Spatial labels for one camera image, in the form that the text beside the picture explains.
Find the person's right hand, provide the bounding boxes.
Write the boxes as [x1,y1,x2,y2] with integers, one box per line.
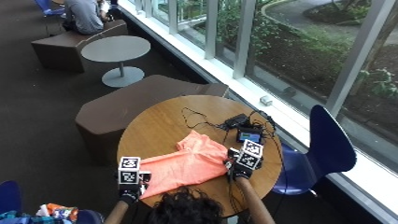
[223,147,264,181]

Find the person's left hand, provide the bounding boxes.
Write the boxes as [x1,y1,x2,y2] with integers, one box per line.
[116,171,153,205]

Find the orange shirt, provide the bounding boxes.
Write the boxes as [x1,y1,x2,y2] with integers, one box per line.
[139,130,231,200]

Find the white marker cube right glove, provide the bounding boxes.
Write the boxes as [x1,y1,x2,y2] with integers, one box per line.
[236,139,265,171]

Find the white marker cube glove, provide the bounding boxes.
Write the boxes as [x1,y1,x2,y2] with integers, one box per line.
[117,156,143,186]
[236,139,265,171]

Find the white marker cube left glove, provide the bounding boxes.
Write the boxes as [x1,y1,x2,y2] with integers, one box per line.
[117,156,143,186]

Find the black device with lit screen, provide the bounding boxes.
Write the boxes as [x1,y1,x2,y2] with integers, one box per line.
[236,126,265,145]

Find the black box device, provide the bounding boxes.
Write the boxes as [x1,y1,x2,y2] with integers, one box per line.
[223,113,251,129]

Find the dark blue chair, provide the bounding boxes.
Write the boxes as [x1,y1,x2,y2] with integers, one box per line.
[272,104,358,198]
[0,180,23,216]

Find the large brown bench seat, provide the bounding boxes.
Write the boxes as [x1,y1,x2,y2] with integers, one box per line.
[75,74,231,167]

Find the pile of colourful clothes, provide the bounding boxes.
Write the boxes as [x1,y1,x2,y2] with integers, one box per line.
[0,203,104,224]

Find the small brown bench seat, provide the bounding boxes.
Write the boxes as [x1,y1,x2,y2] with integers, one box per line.
[30,19,129,74]

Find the light blue chair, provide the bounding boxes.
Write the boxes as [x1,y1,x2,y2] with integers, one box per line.
[34,0,67,18]

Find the black glove cable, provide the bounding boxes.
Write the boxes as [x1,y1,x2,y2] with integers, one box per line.
[225,174,244,218]

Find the black cable bundle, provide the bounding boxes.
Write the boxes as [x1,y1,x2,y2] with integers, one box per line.
[247,109,280,147]

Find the thin black cable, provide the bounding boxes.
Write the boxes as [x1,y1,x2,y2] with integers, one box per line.
[180,106,228,131]

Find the grey round pedestal table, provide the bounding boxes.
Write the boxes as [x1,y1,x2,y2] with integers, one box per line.
[80,35,152,89]

